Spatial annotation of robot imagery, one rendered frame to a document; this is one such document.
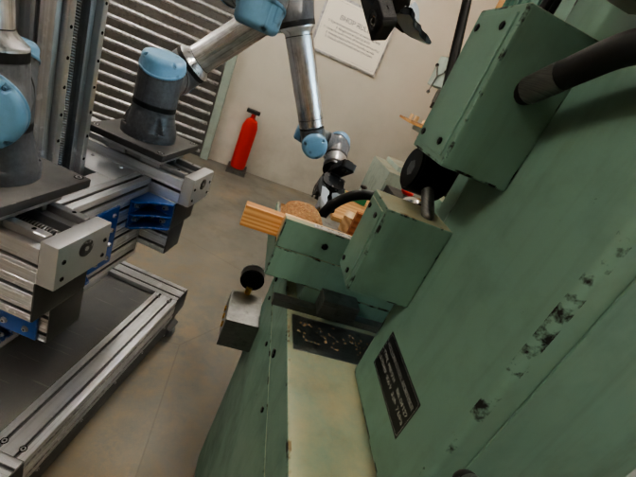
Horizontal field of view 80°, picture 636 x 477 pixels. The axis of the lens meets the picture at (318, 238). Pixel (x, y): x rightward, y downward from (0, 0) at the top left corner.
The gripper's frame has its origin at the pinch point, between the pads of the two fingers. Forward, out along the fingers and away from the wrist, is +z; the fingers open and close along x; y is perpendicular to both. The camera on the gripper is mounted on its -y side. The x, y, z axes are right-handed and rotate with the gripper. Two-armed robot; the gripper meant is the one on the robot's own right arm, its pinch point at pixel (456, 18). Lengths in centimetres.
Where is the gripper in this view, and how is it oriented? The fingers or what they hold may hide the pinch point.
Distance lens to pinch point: 74.4
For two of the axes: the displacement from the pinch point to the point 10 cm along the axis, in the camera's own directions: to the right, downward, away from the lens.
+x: -2.9, 1.4, 9.5
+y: 2.6, -9.4, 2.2
